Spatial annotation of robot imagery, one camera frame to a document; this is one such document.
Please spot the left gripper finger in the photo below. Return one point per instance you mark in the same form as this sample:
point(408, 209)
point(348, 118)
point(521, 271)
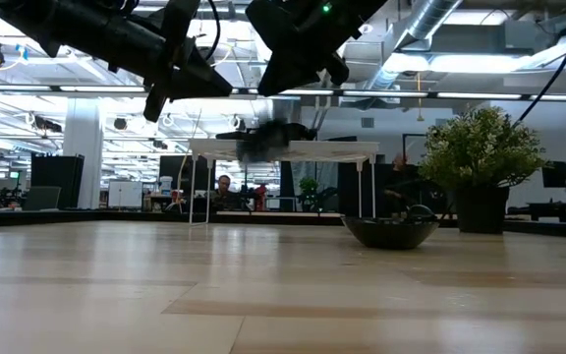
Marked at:
point(189, 97)
point(204, 71)

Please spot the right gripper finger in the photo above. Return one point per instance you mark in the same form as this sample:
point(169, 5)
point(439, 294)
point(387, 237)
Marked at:
point(285, 74)

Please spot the black square wavy mini plate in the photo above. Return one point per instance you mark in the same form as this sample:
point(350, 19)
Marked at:
point(302, 132)

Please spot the black monitor on arm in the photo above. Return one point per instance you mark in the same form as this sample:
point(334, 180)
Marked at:
point(555, 174)

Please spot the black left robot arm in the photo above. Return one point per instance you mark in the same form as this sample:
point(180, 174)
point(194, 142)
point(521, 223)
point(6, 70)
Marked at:
point(91, 29)

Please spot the black monitor screen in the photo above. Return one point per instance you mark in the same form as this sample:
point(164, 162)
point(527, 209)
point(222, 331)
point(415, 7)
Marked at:
point(175, 172)

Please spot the person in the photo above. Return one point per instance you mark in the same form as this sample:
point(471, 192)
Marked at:
point(401, 164)
point(224, 186)

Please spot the white cabinet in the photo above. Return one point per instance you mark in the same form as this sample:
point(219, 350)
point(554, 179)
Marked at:
point(125, 194)

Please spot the red background object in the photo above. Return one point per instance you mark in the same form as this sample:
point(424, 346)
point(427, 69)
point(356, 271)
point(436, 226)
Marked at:
point(261, 196)

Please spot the black cabinet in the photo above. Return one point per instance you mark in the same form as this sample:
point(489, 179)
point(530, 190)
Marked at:
point(57, 172)

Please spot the long ceiling light strip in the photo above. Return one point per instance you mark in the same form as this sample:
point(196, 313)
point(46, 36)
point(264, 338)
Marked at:
point(479, 96)

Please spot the black domed object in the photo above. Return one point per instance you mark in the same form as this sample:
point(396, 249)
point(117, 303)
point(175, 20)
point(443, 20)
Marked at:
point(420, 211)

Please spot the green potted plant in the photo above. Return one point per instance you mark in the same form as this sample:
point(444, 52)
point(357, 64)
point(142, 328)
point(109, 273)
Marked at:
point(479, 147)

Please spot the black workbench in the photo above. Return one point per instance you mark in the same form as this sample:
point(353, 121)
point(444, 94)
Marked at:
point(558, 206)

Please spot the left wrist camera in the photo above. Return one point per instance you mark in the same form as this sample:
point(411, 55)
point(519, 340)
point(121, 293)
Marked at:
point(155, 105)

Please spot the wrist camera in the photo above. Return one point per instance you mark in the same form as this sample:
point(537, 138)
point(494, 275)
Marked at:
point(337, 69)
point(155, 105)

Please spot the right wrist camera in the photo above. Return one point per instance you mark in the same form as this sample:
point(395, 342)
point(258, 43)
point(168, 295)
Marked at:
point(337, 69)

